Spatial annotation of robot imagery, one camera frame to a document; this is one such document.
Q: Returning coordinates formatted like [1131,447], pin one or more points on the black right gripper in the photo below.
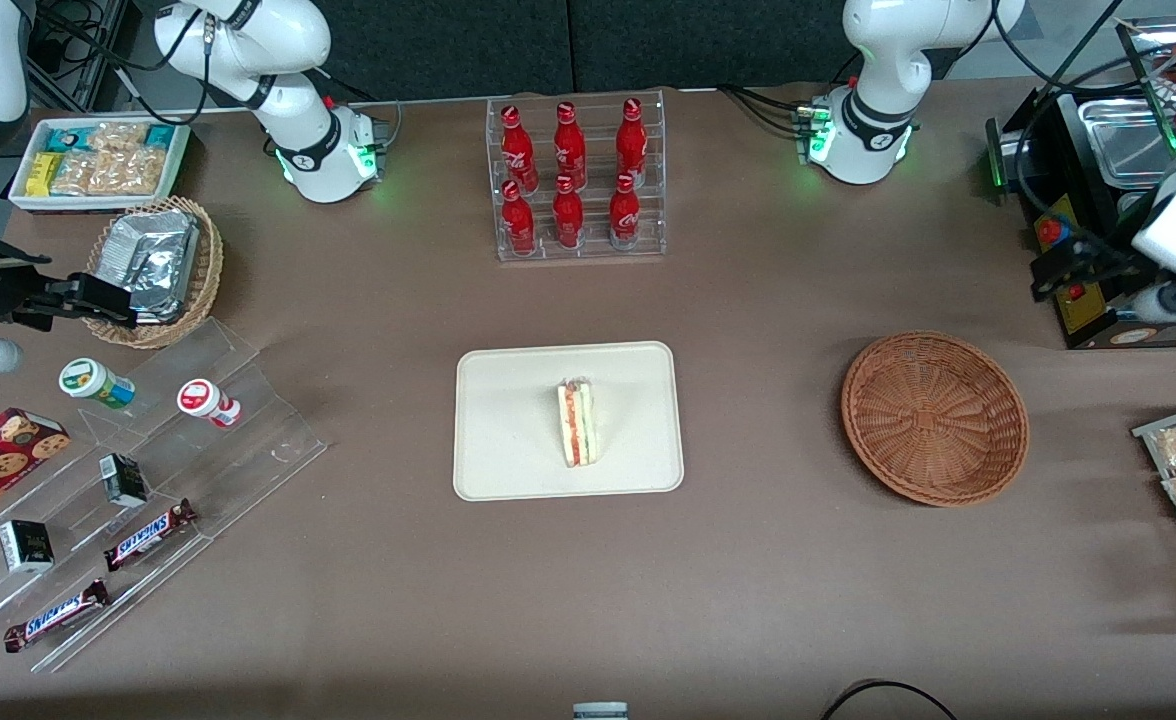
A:
[0,285]

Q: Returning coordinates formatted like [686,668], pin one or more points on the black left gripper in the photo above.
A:
[1091,259]

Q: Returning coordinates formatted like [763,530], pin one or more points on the triangular white bread sandwich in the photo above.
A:
[578,425]

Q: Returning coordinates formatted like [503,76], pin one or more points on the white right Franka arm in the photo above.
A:
[278,40]

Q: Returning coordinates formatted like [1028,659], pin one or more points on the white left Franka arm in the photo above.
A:
[883,60]

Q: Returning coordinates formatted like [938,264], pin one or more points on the light tan wicker basket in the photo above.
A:
[206,270]

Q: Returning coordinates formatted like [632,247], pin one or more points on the brown round wicker basket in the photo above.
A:
[933,420]

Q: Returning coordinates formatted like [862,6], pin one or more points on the cream plastic serving tray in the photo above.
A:
[508,440]

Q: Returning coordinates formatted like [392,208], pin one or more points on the black food warmer cabinet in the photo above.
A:
[1083,315]

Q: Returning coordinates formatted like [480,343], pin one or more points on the silver foil packet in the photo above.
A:
[153,260]

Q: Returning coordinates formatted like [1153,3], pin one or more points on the green lidded snack cup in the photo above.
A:
[88,380]

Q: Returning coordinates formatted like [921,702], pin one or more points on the white rectangular snack bin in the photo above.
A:
[98,201]

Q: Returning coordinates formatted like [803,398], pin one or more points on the clear bag of crackers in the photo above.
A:
[118,136]
[128,172]
[73,173]

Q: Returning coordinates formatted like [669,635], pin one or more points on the yellow snack packet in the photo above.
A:
[43,175]

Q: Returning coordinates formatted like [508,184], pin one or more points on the red lidded snack cup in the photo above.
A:
[203,400]

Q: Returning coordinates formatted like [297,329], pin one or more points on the steel warmer pan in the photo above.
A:
[1118,140]

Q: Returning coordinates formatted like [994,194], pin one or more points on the teal snack packet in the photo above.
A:
[159,136]
[66,138]

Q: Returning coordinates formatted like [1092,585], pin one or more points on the small black drink carton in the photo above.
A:
[26,546]
[124,480]

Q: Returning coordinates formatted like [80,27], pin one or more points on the clear acrylic stepped stand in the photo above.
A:
[248,450]

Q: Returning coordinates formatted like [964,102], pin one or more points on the brown Snickers bar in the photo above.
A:
[56,615]
[148,535]

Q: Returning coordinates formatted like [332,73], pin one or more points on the red cola bottle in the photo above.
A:
[625,218]
[570,150]
[518,225]
[568,218]
[632,145]
[517,150]

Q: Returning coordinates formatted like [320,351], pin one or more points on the clear acrylic bottle rack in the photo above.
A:
[593,252]

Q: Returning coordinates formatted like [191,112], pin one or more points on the grey object at table edge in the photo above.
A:
[600,712]

